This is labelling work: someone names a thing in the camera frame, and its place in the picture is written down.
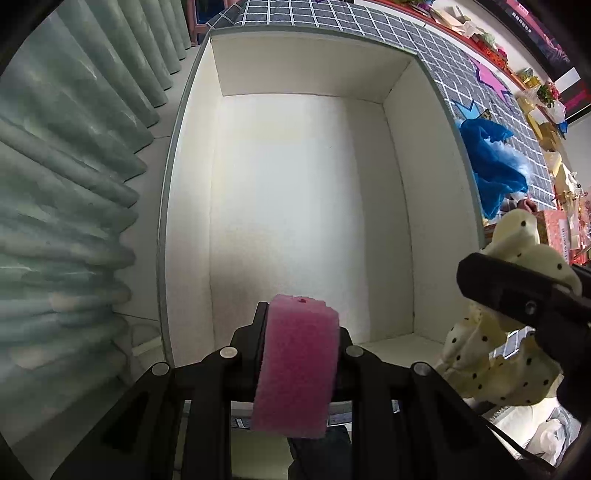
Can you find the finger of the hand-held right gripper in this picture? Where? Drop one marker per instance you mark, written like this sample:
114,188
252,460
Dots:
498,286

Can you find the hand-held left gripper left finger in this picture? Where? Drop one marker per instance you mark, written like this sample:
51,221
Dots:
244,353

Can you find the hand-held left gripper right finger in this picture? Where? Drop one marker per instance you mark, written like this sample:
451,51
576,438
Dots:
356,371

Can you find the bright pink sponge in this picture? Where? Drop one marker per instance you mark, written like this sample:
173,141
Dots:
295,364

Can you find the cream polka dot cloth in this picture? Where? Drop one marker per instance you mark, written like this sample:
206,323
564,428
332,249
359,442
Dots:
517,235

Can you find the blue mesh cloth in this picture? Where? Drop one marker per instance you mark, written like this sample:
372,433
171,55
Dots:
489,177

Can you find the white storage box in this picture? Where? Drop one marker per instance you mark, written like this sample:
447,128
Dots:
300,207

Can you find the cream cushion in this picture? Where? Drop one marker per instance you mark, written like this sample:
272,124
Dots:
521,427

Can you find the dark cloth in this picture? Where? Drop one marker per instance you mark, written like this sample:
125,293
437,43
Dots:
318,457

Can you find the light blue fluffy cloth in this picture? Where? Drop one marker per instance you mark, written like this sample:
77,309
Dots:
515,159

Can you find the pile of cream paper bags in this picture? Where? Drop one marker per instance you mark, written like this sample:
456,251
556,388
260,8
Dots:
563,173

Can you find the white plastic bag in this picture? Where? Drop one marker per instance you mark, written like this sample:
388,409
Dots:
557,112

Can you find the red flower plant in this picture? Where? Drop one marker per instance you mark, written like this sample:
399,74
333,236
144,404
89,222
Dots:
547,93

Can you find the grey checked bedsheet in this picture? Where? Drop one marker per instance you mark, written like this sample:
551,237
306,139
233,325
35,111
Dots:
438,60

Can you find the green curtain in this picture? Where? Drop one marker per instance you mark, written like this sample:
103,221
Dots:
60,184

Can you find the red long shelf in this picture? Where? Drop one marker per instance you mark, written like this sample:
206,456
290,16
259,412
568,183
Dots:
466,38

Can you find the wall poster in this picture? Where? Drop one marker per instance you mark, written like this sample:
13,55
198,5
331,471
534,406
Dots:
531,32

